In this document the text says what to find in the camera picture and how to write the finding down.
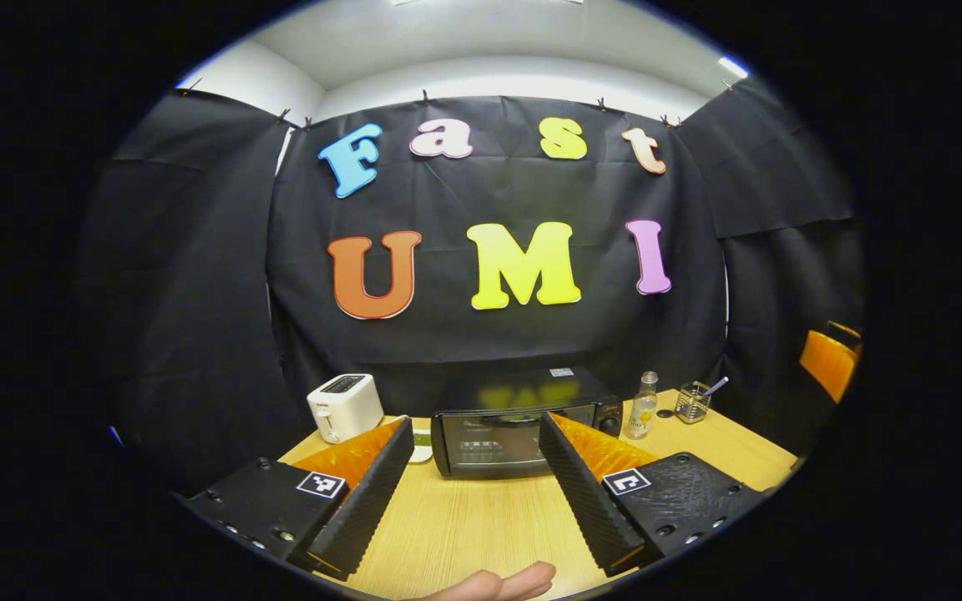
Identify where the clear glass bottle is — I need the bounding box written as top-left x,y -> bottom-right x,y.
625,371 -> 660,441

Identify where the wire mesh utensil holder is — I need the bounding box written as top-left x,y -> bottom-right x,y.
675,381 -> 711,425

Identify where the black backdrop cloth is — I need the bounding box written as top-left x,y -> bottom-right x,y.
80,79 -> 866,493

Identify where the white toaster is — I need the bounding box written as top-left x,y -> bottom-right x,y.
306,373 -> 385,444

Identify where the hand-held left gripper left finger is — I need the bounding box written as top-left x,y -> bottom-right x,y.
183,416 -> 416,583

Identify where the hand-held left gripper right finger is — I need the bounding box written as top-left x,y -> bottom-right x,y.
537,412 -> 770,578

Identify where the black electric oven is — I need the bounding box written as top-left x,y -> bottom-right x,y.
431,366 -> 625,479

